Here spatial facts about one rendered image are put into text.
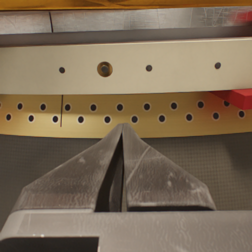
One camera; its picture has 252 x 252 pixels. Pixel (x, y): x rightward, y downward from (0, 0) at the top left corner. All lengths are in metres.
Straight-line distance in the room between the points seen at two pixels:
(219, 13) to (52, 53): 0.18
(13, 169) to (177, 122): 0.21
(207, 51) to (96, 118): 0.14
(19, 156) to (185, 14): 0.26
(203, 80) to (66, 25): 0.16
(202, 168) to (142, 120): 0.09
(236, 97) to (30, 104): 0.24
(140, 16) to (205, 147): 0.16
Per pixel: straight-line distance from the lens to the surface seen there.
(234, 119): 0.30
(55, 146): 0.29
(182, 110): 0.27
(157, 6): 0.26
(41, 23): 0.28
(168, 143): 0.27
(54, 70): 0.23
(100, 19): 0.26
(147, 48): 0.21
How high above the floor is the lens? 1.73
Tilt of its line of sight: 24 degrees down
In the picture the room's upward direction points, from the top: 2 degrees counter-clockwise
